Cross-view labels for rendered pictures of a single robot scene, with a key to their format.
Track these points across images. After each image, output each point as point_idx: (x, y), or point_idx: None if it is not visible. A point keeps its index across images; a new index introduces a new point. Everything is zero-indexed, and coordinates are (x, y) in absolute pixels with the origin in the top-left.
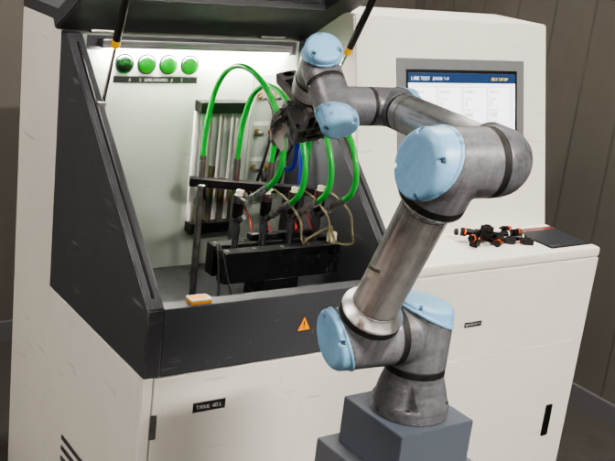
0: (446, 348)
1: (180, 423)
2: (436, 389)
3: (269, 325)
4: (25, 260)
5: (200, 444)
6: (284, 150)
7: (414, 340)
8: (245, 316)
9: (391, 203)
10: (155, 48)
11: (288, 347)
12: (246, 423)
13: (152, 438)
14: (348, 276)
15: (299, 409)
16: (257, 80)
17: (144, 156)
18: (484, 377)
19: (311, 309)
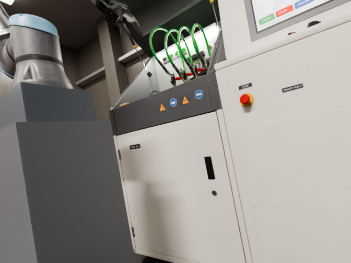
0: (18, 39)
1: (127, 154)
2: (18, 68)
3: (147, 110)
4: None
5: (136, 164)
6: (120, 33)
7: (7, 43)
8: (137, 107)
9: (247, 50)
10: (168, 49)
11: (158, 119)
12: (151, 156)
13: (119, 158)
14: None
15: (173, 151)
16: (208, 43)
17: (177, 83)
18: (332, 132)
19: (163, 99)
